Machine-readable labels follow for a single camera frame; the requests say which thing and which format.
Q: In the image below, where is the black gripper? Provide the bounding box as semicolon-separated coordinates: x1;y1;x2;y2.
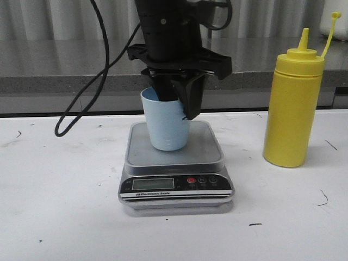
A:
127;44;232;120

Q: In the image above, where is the light blue plastic cup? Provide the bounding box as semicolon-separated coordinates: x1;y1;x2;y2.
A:
141;87;190;151

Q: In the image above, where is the yellow squeeze bottle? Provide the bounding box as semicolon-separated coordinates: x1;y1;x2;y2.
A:
263;11;341;167

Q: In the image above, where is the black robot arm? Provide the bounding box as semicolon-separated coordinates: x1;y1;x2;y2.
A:
127;1;232;120

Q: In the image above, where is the silver digital kitchen scale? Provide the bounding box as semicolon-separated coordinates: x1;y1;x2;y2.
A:
118;121;235;215

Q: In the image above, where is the white appliance on counter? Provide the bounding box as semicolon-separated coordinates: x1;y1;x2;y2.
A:
319;0;348;42

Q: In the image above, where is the black cable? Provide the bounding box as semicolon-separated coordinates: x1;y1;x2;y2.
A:
54;0;142;138

